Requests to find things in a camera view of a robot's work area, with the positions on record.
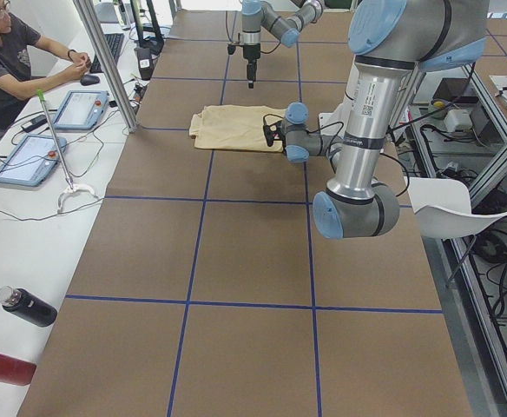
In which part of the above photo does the beige long-sleeve printed shirt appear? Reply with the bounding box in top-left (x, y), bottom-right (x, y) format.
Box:
top-left (189, 105), bottom-right (285, 152)

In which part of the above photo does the reacher grabber stick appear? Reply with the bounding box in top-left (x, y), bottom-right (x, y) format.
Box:
top-left (36, 89), bottom-right (99, 214)

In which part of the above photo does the black water bottle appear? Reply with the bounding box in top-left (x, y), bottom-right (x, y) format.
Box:
top-left (0, 286), bottom-right (57, 328)

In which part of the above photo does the brown paper table cover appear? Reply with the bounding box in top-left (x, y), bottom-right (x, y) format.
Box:
top-left (20, 11), bottom-right (471, 416)

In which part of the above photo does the black keyboard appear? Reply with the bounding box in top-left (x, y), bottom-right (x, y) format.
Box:
top-left (89, 32), bottom-right (126, 74)

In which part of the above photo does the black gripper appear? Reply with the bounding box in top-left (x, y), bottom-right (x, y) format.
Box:
top-left (262, 123), bottom-right (286, 147)
top-left (227, 42), bottom-right (261, 89)

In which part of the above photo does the near blue teach pendant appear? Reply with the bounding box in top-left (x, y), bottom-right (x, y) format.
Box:
top-left (0, 134), bottom-right (59, 187)

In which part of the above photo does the black computer mouse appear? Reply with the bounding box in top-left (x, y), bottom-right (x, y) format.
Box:
top-left (80, 74), bottom-right (101, 86)

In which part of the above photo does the red water bottle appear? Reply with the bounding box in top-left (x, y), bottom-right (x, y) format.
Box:
top-left (0, 354), bottom-right (36, 386)

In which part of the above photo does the blue teach pendant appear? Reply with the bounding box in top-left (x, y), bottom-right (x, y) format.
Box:
top-left (0, 134), bottom-right (59, 187)
top-left (53, 90), bottom-right (109, 131)

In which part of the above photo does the far blue teach pendant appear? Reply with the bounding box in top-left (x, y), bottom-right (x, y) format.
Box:
top-left (53, 90), bottom-right (109, 131)

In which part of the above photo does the white plastic chair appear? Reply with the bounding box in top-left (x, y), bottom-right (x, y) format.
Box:
top-left (405, 176), bottom-right (507, 239)

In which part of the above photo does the grey aluminium frame post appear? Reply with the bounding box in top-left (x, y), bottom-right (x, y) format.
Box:
top-left (72, 0), bottom-right (137, 133)

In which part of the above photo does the seated person dark shirt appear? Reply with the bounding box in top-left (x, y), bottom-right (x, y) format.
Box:
top-left (0, 1), bottom-right (91, 130)

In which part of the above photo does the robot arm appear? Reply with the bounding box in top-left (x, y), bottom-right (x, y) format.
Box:
top-left (227, 0), bottom-right (325, 89)
top-left (263, 1), bottom-right (489, 239)

